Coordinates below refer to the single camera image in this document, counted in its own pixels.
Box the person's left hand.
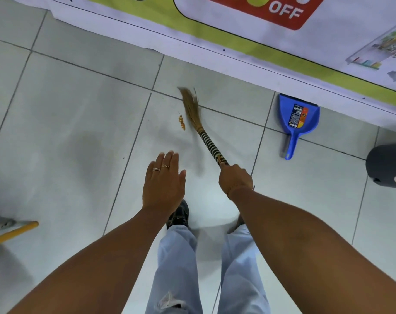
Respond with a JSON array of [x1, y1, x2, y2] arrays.
[[142, 151, 187, 215]]

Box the person's right hand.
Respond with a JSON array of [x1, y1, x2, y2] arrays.
[[218, 163, 254, 201]]

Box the straw broom with striped handle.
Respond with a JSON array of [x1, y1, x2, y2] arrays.
[[177, 87, 230, 167]]

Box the person's left forearm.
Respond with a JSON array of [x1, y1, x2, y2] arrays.
[[7, 207, 173, 314]]

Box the person's right forearm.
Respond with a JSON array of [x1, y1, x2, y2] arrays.
[[227, 186, 396, 314]]

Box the black left shoe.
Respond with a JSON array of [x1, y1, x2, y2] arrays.
[[166, 199, 189, 230]]

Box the blue plastic dustpan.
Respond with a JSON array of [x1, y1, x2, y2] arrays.
[[278, 93, 320, 160]]

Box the light blue jeans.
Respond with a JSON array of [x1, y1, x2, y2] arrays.
[[145, 224, 271, 314]]

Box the white green printed banner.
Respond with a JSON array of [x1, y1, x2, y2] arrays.
[[3, 0, 396, 136]]

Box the black round trash bin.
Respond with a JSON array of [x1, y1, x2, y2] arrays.
[[365, 142, 396, 190]]

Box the thin wrist bracelet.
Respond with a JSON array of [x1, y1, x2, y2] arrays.
[[227, 184, 255, 198]]

